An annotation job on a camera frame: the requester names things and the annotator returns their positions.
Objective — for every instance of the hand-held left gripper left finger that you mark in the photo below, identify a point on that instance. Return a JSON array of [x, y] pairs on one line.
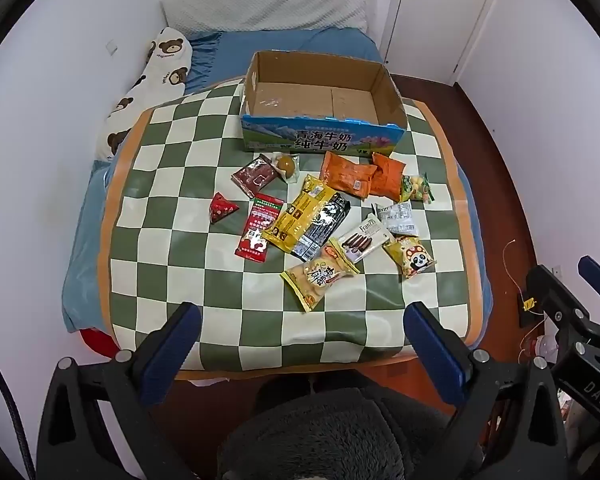
[[177, 340]]

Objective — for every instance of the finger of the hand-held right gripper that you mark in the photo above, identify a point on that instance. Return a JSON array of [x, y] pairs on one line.
[[595, 270], [550, 285]]

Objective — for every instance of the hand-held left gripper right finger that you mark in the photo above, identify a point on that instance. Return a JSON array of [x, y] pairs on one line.
[[432, 345]]

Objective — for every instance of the yellow panda snack packet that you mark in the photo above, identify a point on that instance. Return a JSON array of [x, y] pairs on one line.
[[411, 257]]

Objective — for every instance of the white chocolate wafer packet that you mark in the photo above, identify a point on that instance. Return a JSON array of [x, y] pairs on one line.
[[362, 241]]

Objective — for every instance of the pale yellow egg cake packet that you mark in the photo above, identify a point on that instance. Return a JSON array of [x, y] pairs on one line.
[[319, 278]]

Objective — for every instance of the white grey snack packet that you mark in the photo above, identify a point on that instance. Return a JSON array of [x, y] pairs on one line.
[[399, 217]]

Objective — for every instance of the long red snack packet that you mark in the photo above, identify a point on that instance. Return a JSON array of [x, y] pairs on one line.
[[257, 230]]

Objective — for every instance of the red triangular snack packet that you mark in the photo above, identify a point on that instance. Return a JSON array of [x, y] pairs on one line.
[[221, 208]]

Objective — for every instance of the green packet of round snacks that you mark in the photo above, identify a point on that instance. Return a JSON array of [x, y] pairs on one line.
[[416, 187]]

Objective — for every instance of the small orange snack packet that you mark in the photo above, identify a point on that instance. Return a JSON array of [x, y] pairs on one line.
[[387, 176]]

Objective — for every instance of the yellow and black snack packet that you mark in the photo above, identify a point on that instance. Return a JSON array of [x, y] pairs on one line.
[[305, 220]]

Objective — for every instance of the dark red snack packet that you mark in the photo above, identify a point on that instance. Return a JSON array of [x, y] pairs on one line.
[[252, 176]]

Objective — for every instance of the large orange snack packet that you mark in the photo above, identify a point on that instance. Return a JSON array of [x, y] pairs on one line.
[[347, 175]]

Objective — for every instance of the clear packed brown egg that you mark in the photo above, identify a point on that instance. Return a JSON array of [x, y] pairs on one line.
[[286, 165]]

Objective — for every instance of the cardboard box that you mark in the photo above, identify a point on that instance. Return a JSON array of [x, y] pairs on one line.
[[310, 100]]

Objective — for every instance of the clear plastic bottle red cap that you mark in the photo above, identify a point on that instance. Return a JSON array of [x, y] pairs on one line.
[[545, 346]]

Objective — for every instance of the red object under bed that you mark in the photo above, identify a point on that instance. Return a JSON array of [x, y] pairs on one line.
[[99, 341]]

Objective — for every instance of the green white checkered mat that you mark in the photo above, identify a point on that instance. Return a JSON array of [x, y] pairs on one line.
[[190, 240]]

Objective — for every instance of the person's fluffy grey clothing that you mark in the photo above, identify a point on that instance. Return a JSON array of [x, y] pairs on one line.
[[310, 430]]

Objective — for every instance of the white bear print pillow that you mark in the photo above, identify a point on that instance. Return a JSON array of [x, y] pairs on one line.
[[155, 85]]

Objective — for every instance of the white door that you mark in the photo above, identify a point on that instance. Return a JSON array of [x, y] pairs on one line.
[[440, 20]]

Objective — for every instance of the grey textured pillow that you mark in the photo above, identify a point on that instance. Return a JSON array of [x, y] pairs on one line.
[[270, 5]]

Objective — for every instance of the white wall outlet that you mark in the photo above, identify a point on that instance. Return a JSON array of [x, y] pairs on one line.
[[111, 48]]

